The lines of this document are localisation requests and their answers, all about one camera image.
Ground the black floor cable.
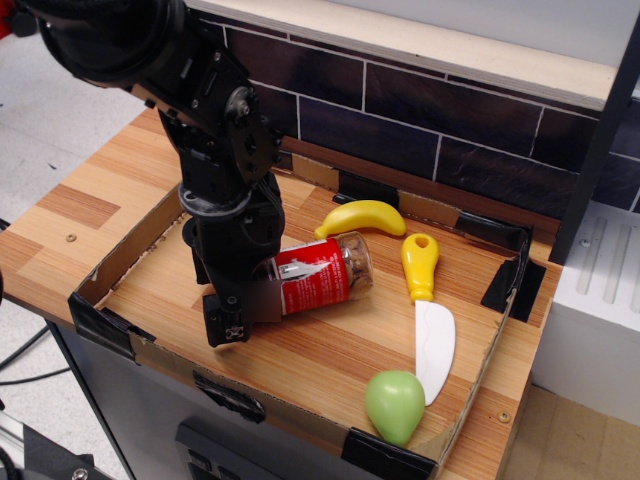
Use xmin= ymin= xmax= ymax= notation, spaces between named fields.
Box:
xmin=0 ymin=319 xmax=71 ymax=387

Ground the black shelf post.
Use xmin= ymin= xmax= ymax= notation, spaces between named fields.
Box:
xmin=548 ymin=18 xmax=639 ymax=266

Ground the cardboard fence with black tape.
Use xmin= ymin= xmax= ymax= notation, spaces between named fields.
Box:
xmin=69 ymin=127 xmax=558 ymax=479

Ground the white ribbed appliance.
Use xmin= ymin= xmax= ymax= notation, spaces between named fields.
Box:
xmin=532 ymin=202 xmax=639 ymax=424

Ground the black bracket with bolt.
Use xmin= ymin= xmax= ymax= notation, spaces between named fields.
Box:
xmin=1 ymin=422 xmax=110 ymax=480

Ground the black control panel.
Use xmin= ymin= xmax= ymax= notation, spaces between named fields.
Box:
xmin=175 ymin=424 xmax=250 ymax=479

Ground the yellow toy banana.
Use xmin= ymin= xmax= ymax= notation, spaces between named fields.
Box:
xmin=314 ymin=200 xmax=407 ymax=240

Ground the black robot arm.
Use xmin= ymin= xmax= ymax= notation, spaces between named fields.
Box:
xmin=28 ymin=1 xmax=285 ymax=346

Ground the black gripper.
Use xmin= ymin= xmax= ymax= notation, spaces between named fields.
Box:
xmin=180 ymin=197 xmax=285 ymax=348

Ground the green toy pear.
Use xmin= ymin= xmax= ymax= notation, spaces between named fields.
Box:
xmin=365 ymin=370 xmax=425 ymax=447

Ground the yellow-handled white toy knife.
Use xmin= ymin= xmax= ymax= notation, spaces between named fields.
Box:
xmin=401 ymin=233 xmax=456 ymax=406

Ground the red-lidded spice bottle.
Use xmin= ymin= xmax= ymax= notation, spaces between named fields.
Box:
xmin=242 ymin=232 xmax=374 ymax=323

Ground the dark brick backsplash panel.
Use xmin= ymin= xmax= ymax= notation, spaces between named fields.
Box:
xmin=199 ymin=14 xmax=640 ymax=216

